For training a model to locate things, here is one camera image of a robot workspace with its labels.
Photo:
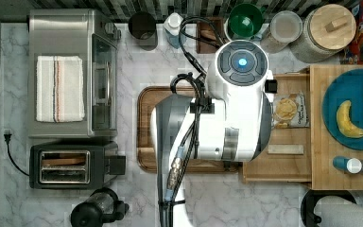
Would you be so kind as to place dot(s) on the paper towel roll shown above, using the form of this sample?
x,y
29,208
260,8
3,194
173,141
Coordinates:
x,y
338,212

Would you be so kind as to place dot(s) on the wooden cutting board tray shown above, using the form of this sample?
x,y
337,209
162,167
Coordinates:
x,y
146,157

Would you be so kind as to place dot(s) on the black toaster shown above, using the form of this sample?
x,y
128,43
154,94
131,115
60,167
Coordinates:
x,y
103,165

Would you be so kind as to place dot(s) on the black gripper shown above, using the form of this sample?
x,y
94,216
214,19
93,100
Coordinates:
x,y
271,86

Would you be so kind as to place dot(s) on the glass french press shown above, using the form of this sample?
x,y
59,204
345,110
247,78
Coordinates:
x,y
103,206

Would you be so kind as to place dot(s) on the wooden drawer cabinet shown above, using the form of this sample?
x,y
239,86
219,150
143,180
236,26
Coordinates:
x,y
324,147

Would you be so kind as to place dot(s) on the wooden toast slice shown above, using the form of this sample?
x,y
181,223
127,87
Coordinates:
x,y
63,159

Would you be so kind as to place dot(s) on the jar with wooden lid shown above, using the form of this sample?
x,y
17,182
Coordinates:
x,y
325,31

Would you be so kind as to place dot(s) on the stainless steel toaster oven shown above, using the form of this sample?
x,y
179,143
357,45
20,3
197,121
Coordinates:
x,y
93,37

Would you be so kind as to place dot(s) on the brown wooden utensil holder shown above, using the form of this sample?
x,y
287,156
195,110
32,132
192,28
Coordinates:
x,y
207,40

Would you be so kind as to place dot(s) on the clear plastic grain container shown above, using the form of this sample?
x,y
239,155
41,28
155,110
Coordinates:
x,y
285,27

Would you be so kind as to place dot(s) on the snack bag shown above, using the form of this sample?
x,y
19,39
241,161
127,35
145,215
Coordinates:
x,y
289,111

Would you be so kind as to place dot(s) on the yellow banana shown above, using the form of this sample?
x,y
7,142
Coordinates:
x,y
344,122

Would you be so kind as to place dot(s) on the black paper towel holder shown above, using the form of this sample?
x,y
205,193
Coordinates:
x,y
310,199

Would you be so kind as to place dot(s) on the blue plate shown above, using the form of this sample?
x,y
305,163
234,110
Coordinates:
x,y
347,86

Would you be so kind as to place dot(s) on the green bowl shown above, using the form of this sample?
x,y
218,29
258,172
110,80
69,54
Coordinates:
x,y
245,21

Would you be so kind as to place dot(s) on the blue bottle white cap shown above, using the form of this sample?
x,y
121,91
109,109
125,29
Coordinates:
x,y
172,28

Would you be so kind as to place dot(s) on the blue shaker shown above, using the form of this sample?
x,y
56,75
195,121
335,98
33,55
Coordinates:
x,y
351,165

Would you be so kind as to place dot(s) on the black cup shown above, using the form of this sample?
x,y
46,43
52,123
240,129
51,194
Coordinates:
x,y
142,27

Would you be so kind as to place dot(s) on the striped white towel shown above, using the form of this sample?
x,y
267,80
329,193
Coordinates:
x,y
60,89

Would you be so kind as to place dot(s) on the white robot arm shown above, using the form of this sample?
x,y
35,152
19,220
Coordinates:
x,y
225,114

